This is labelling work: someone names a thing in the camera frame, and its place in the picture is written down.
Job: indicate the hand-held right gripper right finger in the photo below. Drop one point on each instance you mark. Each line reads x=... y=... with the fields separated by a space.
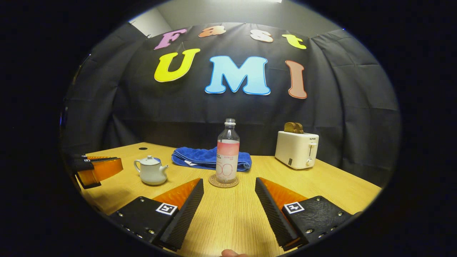
x=271 y=217

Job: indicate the round wooden coaster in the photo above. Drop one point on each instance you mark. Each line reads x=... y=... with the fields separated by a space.
x=224 y=185

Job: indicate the clear water bottle pink label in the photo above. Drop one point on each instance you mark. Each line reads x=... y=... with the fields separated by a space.
x=227 y=160

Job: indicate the brown toast slice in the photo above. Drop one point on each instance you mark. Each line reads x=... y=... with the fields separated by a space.
x=300 y=128
x=289 y=127

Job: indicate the white toaster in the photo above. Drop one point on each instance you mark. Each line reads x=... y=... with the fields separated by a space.
x=294 y=150

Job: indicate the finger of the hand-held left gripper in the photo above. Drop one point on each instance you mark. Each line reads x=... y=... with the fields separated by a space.
x=103 y=159
x=85 y=166

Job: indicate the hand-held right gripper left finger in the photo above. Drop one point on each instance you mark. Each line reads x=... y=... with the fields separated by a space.
x=185 y=214

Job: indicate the white ceramic teacup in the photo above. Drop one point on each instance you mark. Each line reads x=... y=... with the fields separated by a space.
x=151 y=176

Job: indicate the blue folded towel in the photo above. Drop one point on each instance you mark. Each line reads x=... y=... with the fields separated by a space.
x=196 y=157

